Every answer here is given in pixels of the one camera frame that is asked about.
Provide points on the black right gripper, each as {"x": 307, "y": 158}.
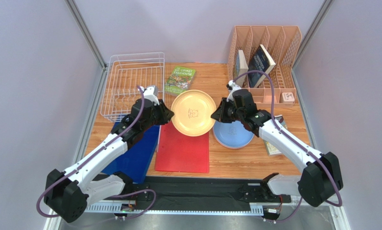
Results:
{"x": 221, "y": 112}

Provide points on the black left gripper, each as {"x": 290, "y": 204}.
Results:
{"x": 166, "y": 114}

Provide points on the blue plate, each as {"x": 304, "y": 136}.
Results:
{"x": 232, "y": 135}

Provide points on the yellow plate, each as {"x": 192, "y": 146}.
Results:
{"x": 192, "y": 113}

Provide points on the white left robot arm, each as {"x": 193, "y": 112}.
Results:
{"x": 70, "y": 191}

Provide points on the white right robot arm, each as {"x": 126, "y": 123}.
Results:
{"x": 320, "y": 179}

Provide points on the green treehouse book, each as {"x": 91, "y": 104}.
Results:
{"x": 179, "y": 81}

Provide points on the red folder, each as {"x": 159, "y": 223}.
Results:
{"x": 180, "y": 153}

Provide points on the light blue standing book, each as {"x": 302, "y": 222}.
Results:
{"x": 240, "y": 67}

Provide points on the blue folder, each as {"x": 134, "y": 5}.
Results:
{"x": 136, "y": 161}

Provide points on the penguin classics garden book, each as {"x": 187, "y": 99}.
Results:
{"x": 272, "y": 150}

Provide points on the dark blue leaning book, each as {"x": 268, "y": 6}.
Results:
{"x": 262, "y": 61}

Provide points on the small pink white box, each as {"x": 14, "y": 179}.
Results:
{"x": 287, "y": 98}

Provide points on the black base mat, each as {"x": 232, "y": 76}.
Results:
{"x": 200, "y": 194}

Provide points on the pink file organizer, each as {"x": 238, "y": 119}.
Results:
{"x": 282, "y": 43}

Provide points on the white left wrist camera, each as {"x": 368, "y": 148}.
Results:
{"x": 149, "y": 93}

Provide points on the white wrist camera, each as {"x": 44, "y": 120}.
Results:
{"x": 149, "y": 93}
{"x": 232, "y": 87}

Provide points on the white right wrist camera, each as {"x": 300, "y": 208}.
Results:
{"x": 232, "y": 87}

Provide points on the white wire dish rack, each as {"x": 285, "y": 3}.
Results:
{"x": 125, "y": 73}

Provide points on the aluminium rail frame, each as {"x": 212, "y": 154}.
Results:
{"x": 70, "y": 191}

